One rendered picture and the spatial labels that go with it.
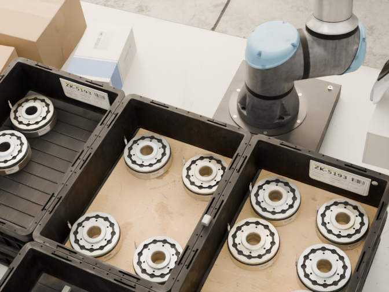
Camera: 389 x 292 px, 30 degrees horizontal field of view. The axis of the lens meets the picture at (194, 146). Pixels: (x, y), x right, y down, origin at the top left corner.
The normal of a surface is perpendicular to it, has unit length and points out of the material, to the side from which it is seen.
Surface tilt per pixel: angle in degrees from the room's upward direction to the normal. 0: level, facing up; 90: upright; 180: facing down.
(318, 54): 51
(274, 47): 5
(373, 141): 90
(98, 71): 0
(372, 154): 90
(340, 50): 76
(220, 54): 0
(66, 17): 90
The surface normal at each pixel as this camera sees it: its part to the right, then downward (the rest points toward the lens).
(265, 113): -0.18, 0.54
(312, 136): -0.04, -0.63
